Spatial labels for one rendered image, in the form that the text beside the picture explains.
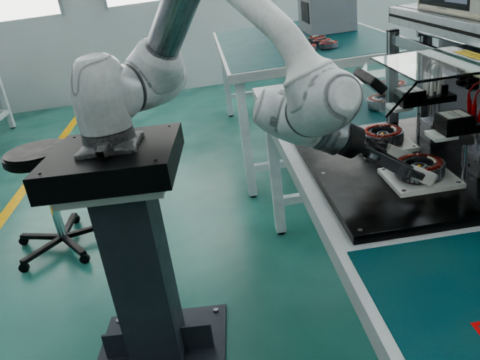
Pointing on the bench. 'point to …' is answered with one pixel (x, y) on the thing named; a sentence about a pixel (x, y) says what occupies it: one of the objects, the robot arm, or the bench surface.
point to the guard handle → (370, 81)
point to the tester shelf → (436, 23)
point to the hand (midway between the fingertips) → (417, 167)
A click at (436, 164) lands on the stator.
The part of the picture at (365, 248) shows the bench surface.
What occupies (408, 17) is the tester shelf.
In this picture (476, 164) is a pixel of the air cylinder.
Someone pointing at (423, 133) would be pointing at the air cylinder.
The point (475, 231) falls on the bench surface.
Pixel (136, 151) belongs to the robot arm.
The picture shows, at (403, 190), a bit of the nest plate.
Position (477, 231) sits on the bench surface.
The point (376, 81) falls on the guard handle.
